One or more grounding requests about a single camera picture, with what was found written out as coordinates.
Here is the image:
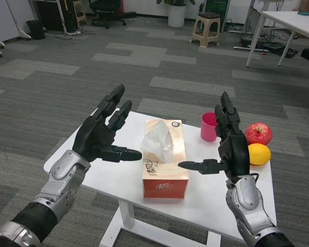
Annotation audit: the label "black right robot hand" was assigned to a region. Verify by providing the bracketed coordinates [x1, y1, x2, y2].
[177, 91, 251, 182]

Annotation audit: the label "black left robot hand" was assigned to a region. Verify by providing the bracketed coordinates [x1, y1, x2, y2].
[72, 83, 143, 163]

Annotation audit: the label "orange tissue box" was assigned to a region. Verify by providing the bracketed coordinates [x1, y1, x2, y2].
[142, 119, 189, 199]

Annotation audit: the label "yellow lemon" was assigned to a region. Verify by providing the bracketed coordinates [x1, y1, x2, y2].
[247, 143, 272, 166]

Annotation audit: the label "red apple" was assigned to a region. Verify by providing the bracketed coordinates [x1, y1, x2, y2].
[244, 122, 273, 146]

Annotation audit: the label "pink plastic cup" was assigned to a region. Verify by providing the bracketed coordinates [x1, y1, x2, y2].
[200, 112, 218, 142]

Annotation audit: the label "black equipment case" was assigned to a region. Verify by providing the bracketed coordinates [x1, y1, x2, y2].
[262, 42, 298, 59]

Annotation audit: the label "black waste bin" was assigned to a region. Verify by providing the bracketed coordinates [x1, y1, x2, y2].
[25, 20, 46, 40]

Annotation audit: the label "black office chair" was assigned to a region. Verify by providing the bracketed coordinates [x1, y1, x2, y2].
[89, 0, 138, 29]

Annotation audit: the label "beige plastic stool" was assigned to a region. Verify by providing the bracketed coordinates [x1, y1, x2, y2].
[190, 12, 221, 48]

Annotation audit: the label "large white desk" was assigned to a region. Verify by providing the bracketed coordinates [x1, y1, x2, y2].
[246, 10, 309, 67]

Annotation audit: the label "white plant pot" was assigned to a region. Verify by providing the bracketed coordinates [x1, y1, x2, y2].
[167, 4, 187, 28]

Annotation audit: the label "grey partition panel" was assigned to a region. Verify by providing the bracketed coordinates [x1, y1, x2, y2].
[0, 0, 32, 69]

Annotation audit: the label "green plant leaves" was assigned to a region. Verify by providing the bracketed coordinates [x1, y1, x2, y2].
[156, 0, 196, 7]

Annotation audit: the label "white table base frame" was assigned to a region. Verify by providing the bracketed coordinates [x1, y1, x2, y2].
[99, 199, 222, 247]

